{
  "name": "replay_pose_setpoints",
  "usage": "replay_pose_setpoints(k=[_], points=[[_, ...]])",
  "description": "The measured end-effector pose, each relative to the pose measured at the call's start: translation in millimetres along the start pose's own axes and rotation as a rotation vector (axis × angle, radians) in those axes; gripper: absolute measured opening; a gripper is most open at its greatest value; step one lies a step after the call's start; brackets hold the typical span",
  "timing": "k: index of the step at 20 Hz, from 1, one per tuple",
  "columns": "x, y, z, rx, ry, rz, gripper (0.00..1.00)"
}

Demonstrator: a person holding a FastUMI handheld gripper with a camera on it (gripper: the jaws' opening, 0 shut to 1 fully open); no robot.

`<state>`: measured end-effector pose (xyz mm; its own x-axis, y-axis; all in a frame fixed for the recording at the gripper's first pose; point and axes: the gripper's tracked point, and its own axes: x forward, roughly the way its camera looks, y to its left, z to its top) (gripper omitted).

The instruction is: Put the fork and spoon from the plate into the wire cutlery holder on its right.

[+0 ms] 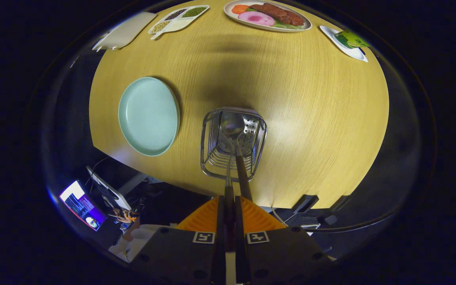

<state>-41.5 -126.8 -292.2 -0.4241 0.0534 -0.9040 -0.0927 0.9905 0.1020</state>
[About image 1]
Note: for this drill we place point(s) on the green drink can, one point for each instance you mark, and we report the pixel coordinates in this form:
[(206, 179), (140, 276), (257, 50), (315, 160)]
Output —
[(352, 38)]

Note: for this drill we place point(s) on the white rectangular tray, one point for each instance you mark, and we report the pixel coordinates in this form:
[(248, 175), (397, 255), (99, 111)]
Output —
[(127, 31)]

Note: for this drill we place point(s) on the white cloth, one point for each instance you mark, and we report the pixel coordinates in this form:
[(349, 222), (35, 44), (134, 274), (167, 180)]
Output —
[(141, 233)]

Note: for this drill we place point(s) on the white square saucer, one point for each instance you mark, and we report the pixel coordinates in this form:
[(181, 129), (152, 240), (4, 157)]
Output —
[(331, 35)]

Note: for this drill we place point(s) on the pile of yellow beans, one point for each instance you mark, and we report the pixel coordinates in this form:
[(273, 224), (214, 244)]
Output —
[(160, 27)]

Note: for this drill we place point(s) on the orange round food slice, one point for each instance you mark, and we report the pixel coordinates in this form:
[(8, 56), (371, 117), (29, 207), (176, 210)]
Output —
[(240, 8)]

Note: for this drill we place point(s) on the black table clamp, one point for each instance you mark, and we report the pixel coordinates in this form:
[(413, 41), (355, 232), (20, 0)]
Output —
[(341, 202), (305, 204)]

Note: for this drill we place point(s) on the orange toy figure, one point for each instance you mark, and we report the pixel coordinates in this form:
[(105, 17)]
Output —
[(125, 216)]

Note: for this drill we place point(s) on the pale green round plate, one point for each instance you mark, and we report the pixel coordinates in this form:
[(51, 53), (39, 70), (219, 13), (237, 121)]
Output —
[(149, 116)]

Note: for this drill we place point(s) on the brown meat piece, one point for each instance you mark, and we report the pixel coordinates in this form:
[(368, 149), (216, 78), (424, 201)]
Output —
[(279, 14)]

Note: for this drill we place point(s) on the pink round food slice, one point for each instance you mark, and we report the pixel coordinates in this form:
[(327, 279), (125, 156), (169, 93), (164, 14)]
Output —
[(256, 18)]

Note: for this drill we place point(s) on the pile of green beans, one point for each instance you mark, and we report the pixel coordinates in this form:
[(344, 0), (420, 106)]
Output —
[(194, 11)]

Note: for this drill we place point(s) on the lit computer monitor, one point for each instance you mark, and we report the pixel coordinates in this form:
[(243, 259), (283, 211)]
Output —
[(79, 204)]

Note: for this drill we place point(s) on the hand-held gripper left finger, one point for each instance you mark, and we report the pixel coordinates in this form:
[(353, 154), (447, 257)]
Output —
[(221, 221)]

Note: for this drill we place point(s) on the green lettuce leaf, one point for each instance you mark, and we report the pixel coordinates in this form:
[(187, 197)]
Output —
[(287, 26)]

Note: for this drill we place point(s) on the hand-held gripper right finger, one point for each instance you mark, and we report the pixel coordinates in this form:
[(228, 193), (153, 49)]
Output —
[(239, 225)]

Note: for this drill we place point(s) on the white oval food plate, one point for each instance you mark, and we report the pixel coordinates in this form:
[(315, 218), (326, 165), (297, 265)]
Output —
[(251, 27)]

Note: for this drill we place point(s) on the white divided dish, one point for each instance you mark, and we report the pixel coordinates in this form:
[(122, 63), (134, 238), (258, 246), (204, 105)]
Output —
[(176, 25)]

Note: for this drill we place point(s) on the pile of dark beans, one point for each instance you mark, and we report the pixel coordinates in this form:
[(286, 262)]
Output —
[(175, 14)]

